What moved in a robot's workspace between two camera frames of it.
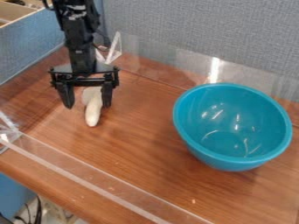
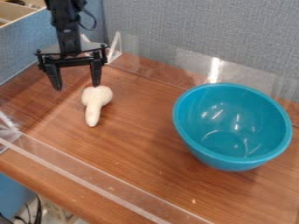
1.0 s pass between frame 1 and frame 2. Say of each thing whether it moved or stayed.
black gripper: moved
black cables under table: stayed
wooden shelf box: stayed
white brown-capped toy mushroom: stayed
